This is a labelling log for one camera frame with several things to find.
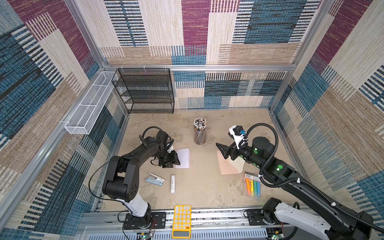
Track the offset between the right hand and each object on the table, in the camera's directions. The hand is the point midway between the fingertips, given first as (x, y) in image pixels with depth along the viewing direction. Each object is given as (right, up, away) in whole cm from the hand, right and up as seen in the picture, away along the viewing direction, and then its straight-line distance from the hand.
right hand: (224, 141), depth 70 cm
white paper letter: (-20, -13, +24) cm, 34 cm away
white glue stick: (-26, -25, +13) cm, 38 cm away
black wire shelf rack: (-49, +32, +40) cm, 71 cm away
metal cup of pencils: (-10, +3, +19) cm, 22 cm away
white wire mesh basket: (-81, +12, +24) cm, 85 cm away
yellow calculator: (-20, -40, +1) cm, 44 cm away
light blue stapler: (-36, -23, +14) cm, 45 cm away
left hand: (-24, -14, +17) cm, 33 cm away
